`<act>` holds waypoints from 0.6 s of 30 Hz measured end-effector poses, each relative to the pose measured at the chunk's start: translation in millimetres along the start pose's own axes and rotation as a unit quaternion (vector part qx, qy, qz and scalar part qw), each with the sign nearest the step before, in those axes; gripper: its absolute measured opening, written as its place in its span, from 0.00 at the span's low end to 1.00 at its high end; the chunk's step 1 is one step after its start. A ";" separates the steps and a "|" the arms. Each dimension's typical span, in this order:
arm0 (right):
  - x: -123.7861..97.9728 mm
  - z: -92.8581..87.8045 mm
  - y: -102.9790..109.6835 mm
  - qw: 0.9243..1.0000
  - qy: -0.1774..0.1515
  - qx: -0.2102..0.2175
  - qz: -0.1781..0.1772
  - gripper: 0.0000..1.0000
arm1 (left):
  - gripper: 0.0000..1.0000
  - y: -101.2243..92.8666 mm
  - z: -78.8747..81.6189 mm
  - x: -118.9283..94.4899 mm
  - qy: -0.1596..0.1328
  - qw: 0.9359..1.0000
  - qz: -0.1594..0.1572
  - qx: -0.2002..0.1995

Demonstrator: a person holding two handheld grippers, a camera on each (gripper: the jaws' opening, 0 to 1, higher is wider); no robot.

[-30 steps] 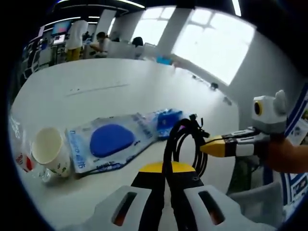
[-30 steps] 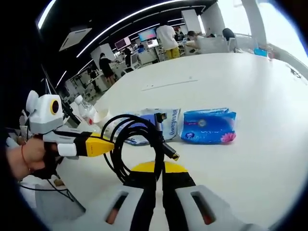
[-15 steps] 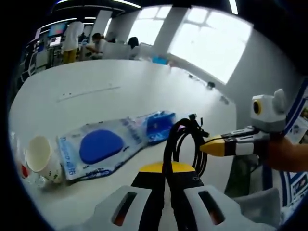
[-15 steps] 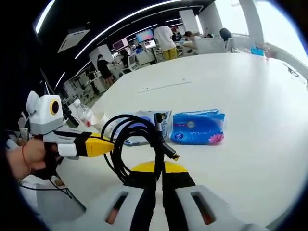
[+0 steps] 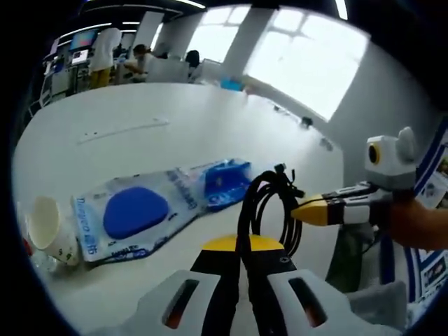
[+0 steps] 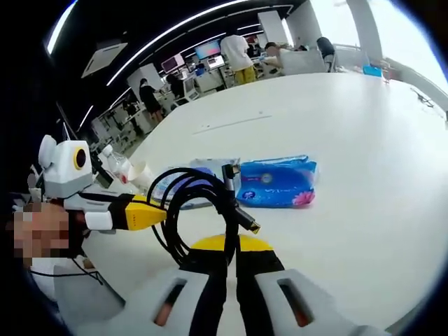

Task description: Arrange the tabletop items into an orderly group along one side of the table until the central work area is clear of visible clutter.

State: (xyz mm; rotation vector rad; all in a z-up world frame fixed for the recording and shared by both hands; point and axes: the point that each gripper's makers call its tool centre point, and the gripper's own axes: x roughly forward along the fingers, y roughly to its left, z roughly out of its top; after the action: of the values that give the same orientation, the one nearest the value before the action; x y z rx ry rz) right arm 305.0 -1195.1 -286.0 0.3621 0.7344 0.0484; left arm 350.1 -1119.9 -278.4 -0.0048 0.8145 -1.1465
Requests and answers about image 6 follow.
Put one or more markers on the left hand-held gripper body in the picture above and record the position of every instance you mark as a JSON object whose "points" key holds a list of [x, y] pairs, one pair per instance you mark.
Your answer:
{"points": [[66, 171]]}

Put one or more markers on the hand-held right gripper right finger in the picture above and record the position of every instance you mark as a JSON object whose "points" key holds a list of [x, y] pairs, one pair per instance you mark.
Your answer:
{"points": [[259, 273]]}

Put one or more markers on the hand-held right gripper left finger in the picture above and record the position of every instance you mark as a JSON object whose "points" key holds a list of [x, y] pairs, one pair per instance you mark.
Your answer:
{"points": [[206, 301]]}

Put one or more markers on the clear bottle grey cap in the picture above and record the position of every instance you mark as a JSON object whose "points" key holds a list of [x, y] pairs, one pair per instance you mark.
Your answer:
{"points": [[117, 162]]}

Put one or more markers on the clear plastic bag blue print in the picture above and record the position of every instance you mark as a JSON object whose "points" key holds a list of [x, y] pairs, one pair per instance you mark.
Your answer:
{"points": [[210, 162]]}

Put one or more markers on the blue tissue pack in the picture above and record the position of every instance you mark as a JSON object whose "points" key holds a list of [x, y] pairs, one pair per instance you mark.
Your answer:
{"points": [[280, 182]]}

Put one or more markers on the person's grey shirt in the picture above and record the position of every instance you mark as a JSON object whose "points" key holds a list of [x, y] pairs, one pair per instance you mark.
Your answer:
{"points": [[84, 290]]}

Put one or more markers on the ceiling air conditioner unit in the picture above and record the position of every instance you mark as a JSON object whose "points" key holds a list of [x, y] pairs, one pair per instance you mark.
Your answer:
{"points": [[105, 60]]}

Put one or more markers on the white power strip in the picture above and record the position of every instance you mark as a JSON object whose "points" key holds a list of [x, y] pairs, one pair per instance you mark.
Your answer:
{"points": [[232, 124]]}

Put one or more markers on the white table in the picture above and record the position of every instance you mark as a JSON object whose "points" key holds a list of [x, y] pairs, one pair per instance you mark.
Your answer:
{"points": [[332, 157]]}

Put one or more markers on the monitor purple screen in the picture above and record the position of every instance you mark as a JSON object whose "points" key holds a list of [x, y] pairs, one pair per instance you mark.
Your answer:
{"points": [[173, 62]]}

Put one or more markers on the large monitor pink blue screen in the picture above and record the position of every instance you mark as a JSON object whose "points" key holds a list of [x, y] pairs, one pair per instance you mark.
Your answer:
{"points": [[208, 49]]}

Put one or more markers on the blue box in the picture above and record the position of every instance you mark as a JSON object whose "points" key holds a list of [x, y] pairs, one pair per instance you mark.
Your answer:
{"points": [[372, 70]]}

